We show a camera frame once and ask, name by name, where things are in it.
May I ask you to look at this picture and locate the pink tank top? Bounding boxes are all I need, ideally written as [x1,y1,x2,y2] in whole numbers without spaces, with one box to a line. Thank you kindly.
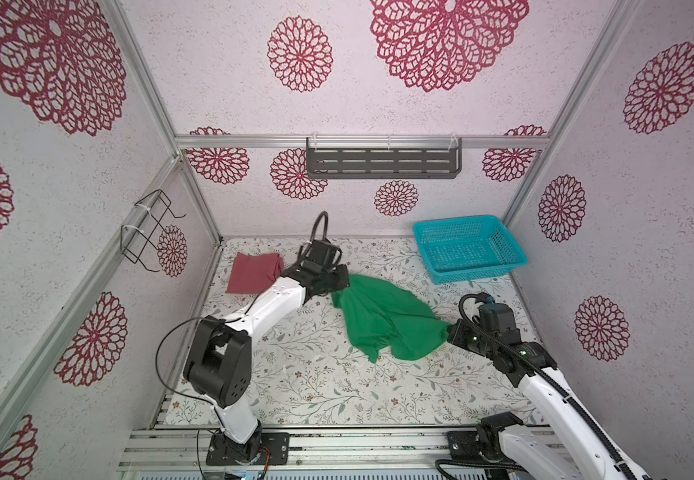
[226,253,284,295]

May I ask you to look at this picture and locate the green tank top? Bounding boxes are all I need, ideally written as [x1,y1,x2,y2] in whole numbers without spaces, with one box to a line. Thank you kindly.
[331,274,449,363]

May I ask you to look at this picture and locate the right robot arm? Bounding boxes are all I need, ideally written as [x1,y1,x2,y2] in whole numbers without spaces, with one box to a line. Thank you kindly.
[435,292,649,479]

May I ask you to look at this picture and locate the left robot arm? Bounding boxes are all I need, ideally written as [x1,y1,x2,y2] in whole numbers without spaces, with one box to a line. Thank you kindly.
[183,239,349,456]

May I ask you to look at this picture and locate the teal plastic basket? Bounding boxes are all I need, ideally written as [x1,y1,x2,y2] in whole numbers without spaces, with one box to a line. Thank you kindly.
[413,215,529,284]

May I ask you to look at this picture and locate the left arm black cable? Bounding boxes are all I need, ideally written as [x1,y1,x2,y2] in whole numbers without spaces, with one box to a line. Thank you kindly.
[154,211,330,480]

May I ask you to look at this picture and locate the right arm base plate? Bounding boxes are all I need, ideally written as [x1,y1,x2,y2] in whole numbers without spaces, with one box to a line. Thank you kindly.
[446,429,494,463]

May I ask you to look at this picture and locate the grey wall shelf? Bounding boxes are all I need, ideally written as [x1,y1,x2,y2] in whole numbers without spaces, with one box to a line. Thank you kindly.
[305,138,463,180]

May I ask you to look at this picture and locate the aluminium front rail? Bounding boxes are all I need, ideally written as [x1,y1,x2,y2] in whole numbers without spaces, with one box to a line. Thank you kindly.
[117,425,476,479]

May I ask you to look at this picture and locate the black wire wall rack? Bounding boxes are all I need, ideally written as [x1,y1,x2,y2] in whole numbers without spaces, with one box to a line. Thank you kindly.
[119,189,187,277]

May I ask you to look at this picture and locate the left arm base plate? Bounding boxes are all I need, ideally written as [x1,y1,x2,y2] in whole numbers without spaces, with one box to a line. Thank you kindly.
[205,431,291,467]

